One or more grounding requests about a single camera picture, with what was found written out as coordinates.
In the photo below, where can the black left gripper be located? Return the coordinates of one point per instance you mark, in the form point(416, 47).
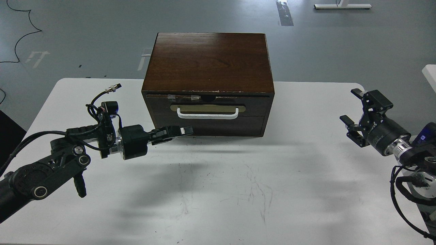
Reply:
point(134, 139)

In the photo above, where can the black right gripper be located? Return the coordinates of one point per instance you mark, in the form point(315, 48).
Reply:
point(379, 130)

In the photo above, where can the wooden drawer with white handle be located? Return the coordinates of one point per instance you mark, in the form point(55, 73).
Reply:
point(195, 106)

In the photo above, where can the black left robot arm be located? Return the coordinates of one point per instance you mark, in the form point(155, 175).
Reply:
point(68, 158)

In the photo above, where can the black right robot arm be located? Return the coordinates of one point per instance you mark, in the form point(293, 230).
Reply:
point(414, 176)

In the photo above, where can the dark wooden drawer cabinet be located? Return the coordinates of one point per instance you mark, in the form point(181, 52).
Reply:
point(211, 65)

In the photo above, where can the white table at right edge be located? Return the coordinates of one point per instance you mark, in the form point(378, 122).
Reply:
point(429, 71)

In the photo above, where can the white table leg base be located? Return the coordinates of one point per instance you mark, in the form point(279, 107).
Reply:
point(342, 4)

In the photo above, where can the grey floor tape strip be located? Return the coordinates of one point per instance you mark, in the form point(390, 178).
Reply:
point(285, 18)

